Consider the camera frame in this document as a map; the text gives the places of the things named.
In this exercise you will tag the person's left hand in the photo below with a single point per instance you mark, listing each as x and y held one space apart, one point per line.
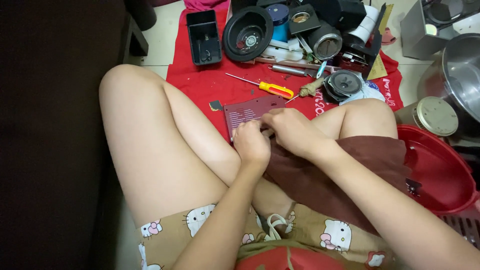
253 148

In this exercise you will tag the person's right hand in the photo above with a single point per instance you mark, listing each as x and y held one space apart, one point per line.
300 133

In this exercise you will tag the person's left fingers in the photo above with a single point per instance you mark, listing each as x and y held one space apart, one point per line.
245 131

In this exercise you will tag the person's right fingers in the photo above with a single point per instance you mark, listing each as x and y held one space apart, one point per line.
277 116

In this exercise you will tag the maroon plastic vented panel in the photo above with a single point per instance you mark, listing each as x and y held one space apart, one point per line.
243 110

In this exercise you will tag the small dark flat scrap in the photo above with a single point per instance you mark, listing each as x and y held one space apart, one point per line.
216 105

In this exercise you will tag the rag wrapped tool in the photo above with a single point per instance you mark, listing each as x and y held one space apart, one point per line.
310 89

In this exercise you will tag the silver metal tube tool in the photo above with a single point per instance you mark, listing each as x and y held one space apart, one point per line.
288 70

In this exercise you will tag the teal white pen tool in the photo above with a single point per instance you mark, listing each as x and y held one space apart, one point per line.
321 69

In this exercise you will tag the red cloth mat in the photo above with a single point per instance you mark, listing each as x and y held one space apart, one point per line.
202 82

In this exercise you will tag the white plastic pieces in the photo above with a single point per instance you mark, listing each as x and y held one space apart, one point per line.
287 50

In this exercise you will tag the black round speaker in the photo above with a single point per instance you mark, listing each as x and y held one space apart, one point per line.
342 84

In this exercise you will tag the person's right leg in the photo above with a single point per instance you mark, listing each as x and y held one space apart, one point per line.
360 118

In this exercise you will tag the person's leg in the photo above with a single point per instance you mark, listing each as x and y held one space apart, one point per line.
360 118
157 142

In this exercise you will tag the brown cloth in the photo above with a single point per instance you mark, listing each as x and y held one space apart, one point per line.
337 176

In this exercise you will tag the grey metal cylinder motor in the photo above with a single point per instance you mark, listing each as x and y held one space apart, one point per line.
325 44

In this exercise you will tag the person's left leg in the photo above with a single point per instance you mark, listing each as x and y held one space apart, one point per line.
157 142

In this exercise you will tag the black round plastic housing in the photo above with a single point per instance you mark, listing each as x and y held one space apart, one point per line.
247 32

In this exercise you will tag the blue cylinder container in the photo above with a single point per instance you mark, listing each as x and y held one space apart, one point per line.
279 22

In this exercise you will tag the white crumpled plastic bag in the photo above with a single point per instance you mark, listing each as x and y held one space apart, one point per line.
369 93

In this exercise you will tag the black rectangular plastic box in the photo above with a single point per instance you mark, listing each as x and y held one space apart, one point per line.
204 37

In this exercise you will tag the yellow cardboard piece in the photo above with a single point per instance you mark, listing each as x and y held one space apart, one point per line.
378 67

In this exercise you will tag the black speaker box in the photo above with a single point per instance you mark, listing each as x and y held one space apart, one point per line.
337 11

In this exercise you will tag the white paper roll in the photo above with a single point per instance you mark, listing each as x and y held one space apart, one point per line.
365 26

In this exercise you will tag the person's cartoon cat shorts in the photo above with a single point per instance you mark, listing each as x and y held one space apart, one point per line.
330 232

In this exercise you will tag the pink cloth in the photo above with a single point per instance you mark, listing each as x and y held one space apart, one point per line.
204 4

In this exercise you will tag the person's red shirt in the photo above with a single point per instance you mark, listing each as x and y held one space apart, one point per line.
285 260

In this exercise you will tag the brown can beige lid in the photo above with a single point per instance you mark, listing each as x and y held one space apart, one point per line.
435 115

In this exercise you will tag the grey metal box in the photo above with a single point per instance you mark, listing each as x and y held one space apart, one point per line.
420 30

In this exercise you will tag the red plastic basin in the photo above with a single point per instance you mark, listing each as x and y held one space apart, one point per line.
438 176

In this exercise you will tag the stainless steel pot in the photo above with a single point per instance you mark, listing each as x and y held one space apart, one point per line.
463 75

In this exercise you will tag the dark wooden furniture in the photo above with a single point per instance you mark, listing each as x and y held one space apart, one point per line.
48 131

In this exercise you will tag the red plastic grid crate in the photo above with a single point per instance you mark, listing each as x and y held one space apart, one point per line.
465 227

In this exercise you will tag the black metal bracket frame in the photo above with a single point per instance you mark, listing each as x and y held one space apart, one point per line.
360 52

